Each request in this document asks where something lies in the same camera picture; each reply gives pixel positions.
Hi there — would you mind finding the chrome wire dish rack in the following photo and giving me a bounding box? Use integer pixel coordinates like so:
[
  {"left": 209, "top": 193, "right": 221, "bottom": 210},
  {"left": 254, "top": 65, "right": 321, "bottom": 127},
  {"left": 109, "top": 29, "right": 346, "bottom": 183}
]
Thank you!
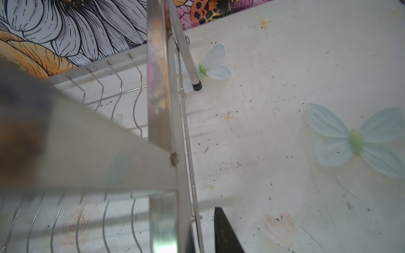
[{"left": 1, "top": 1, "right": 204, "bottom": 253}]

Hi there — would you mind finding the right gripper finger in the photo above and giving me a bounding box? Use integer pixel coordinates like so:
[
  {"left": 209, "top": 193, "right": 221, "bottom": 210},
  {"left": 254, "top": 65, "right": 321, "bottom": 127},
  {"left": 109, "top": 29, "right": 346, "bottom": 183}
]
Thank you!
[{"left": 214, "top": 207, "right": 245, "bottom": 253}]

